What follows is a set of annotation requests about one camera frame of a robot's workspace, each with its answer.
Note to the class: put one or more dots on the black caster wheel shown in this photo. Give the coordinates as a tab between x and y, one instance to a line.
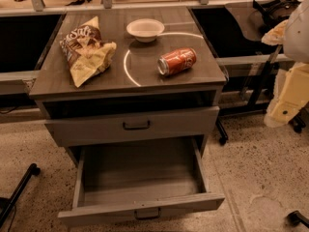
296	218

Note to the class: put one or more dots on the brown yellow chip bag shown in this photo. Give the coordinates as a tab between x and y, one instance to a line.
86	52

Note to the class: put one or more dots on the open lower grey drawer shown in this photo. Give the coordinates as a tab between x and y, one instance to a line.
139	180

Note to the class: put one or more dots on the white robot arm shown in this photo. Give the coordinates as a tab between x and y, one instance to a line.
296	44

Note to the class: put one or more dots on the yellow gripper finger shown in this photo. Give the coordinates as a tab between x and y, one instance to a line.
276	35
290	94

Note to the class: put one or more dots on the black floor stand leg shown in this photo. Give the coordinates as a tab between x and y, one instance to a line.
7	204

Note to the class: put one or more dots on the black VR headset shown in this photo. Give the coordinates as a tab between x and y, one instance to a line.
275	11

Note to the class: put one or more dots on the white paper bowl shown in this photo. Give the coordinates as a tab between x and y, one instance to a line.
145	30

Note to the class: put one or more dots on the red coke can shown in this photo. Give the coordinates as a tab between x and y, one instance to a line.
176	61

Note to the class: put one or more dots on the closed upper grey drawer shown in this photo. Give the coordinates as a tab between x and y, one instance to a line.
131	127

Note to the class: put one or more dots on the grey wooden drawer cabinet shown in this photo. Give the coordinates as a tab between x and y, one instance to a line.
132	84

